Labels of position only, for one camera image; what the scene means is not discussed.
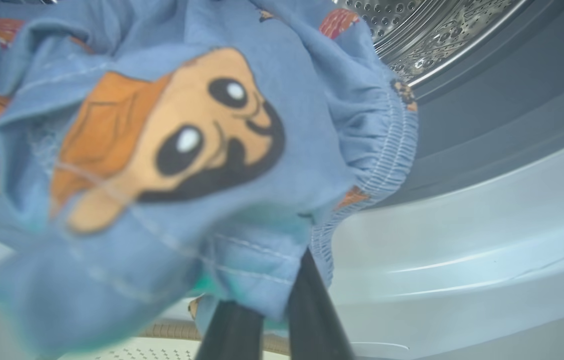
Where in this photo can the steel perforated washer drum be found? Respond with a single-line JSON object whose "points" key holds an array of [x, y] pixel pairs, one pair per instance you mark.
{"points": [[412, 30]]}

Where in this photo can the white front-load washing machine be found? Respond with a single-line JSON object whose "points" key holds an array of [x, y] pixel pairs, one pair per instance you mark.
{"points": [[462, 250]]}

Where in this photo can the blue cartoon elastic-waist trousers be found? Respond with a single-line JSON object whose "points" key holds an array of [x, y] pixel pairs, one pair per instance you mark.
{"points": [[287, 75]]}

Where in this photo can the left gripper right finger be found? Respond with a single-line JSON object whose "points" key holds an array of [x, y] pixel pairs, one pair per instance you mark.
{"points": [[312, 320]]}

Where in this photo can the cream perforated laundry basket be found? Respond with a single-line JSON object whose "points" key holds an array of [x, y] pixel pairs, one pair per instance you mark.
{"points": [[171, 330]]}

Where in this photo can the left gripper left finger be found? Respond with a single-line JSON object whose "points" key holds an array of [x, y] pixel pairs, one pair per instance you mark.
{"points": [[231, 335]]}

